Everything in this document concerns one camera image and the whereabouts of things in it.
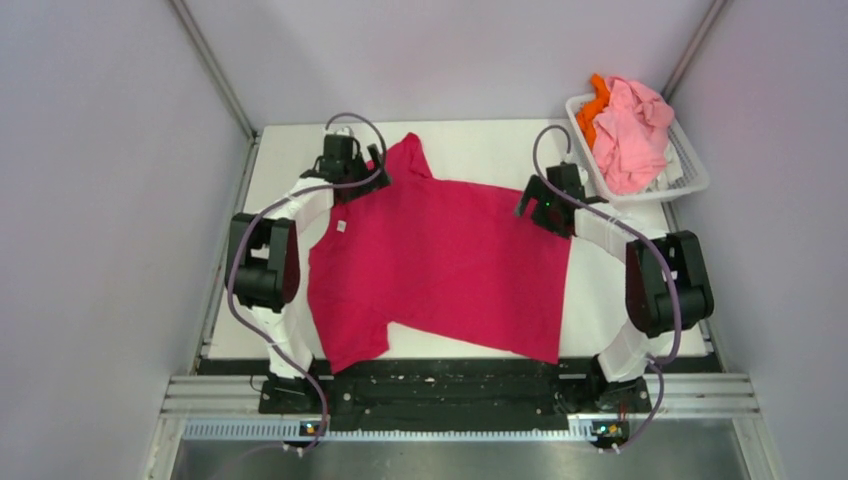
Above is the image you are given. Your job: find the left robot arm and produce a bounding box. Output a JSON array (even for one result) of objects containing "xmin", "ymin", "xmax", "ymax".
[{"xmin": 225, "ymin": 133, "xmax": 390, "ymax": 416}]

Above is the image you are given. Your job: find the orange t-shirt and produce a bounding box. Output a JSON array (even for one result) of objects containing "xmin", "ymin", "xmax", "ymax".
[{"xmin": 575, "ymin": 73, "xmax": 610, "ymax": 150}]

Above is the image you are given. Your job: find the grey slotted cable duct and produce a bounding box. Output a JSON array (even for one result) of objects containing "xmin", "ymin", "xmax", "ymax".
[{"xmin": 182, "ymin": 418, "xmax": 623, "ymax": 443}]

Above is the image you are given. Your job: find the magenta t-shirt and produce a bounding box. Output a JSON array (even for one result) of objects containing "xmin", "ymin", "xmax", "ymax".
[{"xmin": 307, "ymin": 134, "xmax": 571, "ymax": 373}]

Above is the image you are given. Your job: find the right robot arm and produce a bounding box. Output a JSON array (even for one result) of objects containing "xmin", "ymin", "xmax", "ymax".
[{"xmin": 515, "ymin": 163, "xmax": 714, "ymax": 412}]

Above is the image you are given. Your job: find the aluminium frame profile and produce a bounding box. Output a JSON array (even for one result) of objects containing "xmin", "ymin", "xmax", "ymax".
[{"xmin": 160, "ymin": 376, "xmax": 261, "ymax": 418}]

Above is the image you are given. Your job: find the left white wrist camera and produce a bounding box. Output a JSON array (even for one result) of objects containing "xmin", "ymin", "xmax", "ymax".
[{"xmin": 324, "ymin": 125, "xmax": 357, "ymax": 139}]

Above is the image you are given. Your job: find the white plastic basket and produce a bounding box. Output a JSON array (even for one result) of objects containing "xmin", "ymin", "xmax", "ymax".
[{"xmin": 564, "ymin": 93, "xmax": 710, "ymax": 205}]

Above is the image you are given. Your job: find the light pink t-shirt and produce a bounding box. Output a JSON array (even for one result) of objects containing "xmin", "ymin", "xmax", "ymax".
[{"xmin": 592, "ymin": 76, "xmax": 675, "ymax": 196}]

